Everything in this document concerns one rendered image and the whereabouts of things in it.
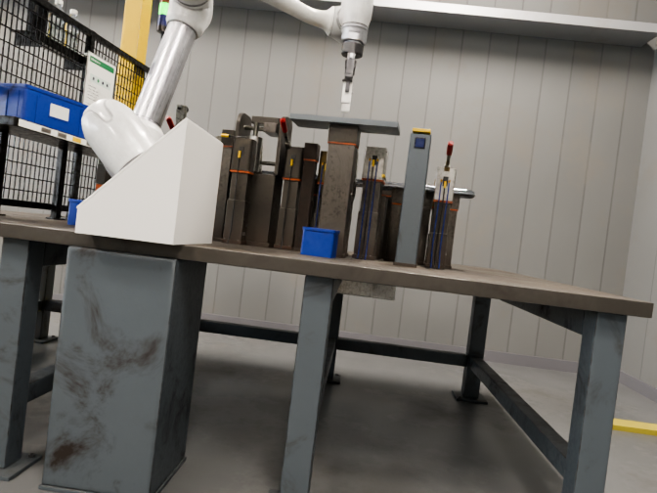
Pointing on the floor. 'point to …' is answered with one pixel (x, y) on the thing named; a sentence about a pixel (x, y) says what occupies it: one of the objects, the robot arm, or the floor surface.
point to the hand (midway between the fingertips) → (345, 104)
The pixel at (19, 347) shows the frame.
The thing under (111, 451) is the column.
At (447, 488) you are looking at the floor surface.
